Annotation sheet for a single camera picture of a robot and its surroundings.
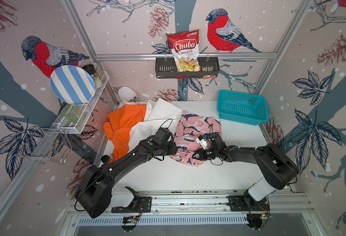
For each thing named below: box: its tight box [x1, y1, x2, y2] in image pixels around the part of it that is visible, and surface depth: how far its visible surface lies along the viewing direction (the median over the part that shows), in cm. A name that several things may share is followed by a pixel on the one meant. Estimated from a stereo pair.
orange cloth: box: [102, 104, 147, 161], surface depth 106 cm
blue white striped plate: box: [49, 64, 97, 106], surface depth 74 cm
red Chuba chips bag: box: [166, 29, 201, 80], surface depth 83 cm
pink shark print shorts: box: [170, 110, 222, 166], surface depth 103 cm
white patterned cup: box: [118, 86, 139, 106], surface depth 113 cm
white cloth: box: [127, 98, 183, 153], surface depth 111 cm
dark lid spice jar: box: [82, 63, 103, 89], surface depth 83 cm
